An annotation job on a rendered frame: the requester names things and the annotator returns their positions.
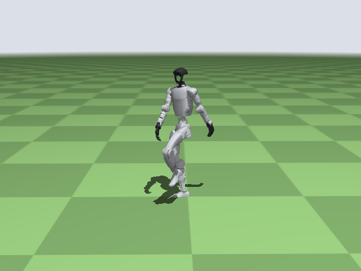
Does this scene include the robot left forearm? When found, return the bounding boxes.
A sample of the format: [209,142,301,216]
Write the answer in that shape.
[200,106,212,126]

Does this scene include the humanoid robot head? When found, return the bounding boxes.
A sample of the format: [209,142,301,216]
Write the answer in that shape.
[173,68,188,88]

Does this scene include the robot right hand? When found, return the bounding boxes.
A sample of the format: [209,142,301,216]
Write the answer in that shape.
[155,122,161,141]

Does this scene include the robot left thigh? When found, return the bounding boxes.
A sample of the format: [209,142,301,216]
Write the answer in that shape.
[162,126,192,158]

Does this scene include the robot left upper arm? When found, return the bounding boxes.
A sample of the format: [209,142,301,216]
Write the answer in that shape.
[186,88,203,113]

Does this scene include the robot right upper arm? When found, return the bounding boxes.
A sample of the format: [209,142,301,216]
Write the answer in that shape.
[162,88,172,112]

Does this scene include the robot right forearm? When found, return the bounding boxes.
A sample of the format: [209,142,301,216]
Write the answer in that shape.
[156,109,167,127]

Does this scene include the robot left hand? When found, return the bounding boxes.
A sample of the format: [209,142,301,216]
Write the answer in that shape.
[206,123,214,137]

